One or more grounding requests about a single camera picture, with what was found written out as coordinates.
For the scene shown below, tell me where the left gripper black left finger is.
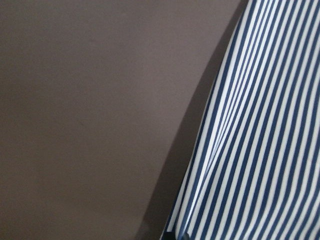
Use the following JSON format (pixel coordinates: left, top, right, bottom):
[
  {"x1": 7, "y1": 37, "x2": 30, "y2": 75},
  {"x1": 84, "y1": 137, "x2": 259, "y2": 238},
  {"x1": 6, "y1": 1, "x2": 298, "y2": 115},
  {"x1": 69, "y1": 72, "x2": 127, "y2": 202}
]
[{"x1": 161, "y1": 231, "x2": 176, "y2": 240}]

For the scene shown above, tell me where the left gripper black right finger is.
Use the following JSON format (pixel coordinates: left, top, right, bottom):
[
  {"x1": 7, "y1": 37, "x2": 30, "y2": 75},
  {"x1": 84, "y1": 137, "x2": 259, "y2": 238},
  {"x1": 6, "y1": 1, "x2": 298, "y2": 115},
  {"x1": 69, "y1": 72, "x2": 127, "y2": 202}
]
[{"x1": 181, "y1": 233, "x2": 190, "y2": 240}]

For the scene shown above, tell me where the blue white striped polo shirt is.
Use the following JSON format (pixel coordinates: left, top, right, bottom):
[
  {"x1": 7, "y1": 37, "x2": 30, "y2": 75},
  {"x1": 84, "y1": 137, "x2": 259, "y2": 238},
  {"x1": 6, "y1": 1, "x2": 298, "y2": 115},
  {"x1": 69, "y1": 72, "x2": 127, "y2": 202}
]
[{"x1": 161, "y1": 0, "x2": 320, "y2": 240}]

